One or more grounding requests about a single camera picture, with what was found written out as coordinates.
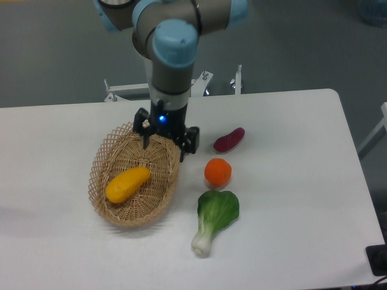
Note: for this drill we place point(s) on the black device at table edge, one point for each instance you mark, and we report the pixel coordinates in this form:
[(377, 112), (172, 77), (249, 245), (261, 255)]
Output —
[(376, 255)]

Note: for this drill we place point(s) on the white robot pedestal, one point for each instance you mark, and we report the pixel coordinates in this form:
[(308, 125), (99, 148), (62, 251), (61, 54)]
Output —
[(148, 71)]

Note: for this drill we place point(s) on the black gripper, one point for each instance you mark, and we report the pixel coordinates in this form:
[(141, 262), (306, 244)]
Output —
[(169, 124)]

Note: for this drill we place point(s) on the white frame at right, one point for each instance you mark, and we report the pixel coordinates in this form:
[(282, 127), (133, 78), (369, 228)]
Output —
[(375, 136)]

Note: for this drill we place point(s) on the green bok choy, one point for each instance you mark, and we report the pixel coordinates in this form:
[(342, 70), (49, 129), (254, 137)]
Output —
[(216, 211)]

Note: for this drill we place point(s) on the purple sweet potato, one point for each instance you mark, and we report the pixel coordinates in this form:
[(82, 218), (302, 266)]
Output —
[(229, 141)]

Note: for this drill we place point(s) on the orange fruit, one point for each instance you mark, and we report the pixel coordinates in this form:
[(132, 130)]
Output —
[(218, 171)]

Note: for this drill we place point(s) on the woven wicker basket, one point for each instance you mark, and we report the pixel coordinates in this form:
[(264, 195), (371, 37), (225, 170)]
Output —
[(121, 150)]

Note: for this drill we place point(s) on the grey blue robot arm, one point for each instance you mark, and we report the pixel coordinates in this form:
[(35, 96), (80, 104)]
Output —
[(167, 33)]

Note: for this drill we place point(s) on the yellow mango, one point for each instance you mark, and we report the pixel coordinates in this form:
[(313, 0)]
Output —
[(126, 184)]

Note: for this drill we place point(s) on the white metal base frame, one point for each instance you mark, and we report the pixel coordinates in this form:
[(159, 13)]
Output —
[(199, 87)]

